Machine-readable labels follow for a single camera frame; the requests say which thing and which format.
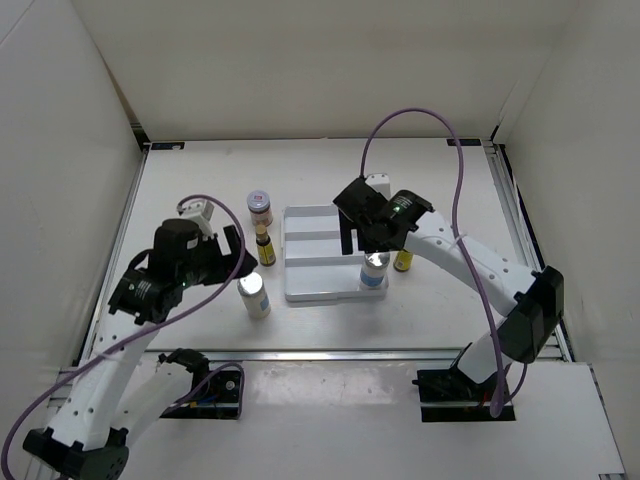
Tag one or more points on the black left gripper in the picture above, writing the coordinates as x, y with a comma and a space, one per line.
223, 262

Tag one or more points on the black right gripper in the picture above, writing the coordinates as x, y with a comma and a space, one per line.
363, 244

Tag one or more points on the white can beige label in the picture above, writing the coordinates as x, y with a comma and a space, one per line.
254, 295

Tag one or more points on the white can blue label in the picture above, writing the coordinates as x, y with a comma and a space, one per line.
373, 270

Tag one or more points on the yellow bottle brown cap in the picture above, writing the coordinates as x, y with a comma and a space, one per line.
403, 260

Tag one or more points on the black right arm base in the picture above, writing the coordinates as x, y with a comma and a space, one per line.
448, 396

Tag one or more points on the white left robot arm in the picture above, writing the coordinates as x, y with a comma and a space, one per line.
90, 437

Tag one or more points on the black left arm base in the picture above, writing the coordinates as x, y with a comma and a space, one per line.
216, 393

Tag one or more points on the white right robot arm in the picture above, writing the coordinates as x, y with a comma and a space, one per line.
529, 303

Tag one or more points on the yellow bottle tan cap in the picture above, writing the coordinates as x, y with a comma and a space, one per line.
265, 249

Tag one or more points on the pink spice jar white lid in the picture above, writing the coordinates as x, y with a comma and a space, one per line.
259, 206

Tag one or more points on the white stepped organizer tray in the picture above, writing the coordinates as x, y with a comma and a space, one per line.
315, 269

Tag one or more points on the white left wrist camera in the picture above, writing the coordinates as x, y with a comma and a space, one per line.
200, 211

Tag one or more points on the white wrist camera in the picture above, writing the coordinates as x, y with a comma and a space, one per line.
200, 211
380, 182

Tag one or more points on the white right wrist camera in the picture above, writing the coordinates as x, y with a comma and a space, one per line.
380, 182

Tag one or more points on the aluminium front rail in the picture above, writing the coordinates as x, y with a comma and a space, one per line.
443, 355

